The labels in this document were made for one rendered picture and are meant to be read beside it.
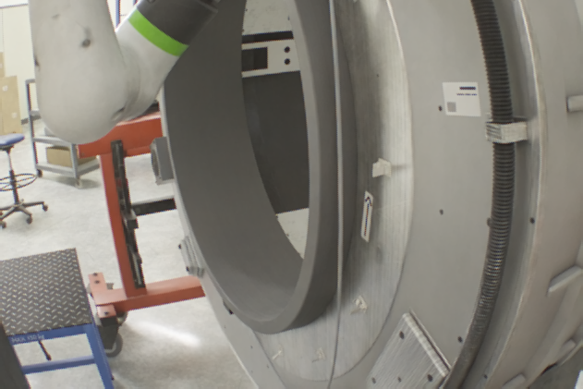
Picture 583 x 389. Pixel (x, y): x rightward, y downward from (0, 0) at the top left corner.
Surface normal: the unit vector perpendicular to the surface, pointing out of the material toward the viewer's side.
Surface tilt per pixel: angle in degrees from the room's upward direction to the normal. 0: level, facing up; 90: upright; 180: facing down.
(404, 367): 90
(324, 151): 89
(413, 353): 90
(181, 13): 104
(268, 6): 117
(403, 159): 90
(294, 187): 51
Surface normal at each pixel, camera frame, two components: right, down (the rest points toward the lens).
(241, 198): 0.26, -0.53
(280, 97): 0.43, 0.08
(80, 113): 0.30, 0.49
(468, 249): -0.90, 0.17
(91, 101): 0.58, 0.33
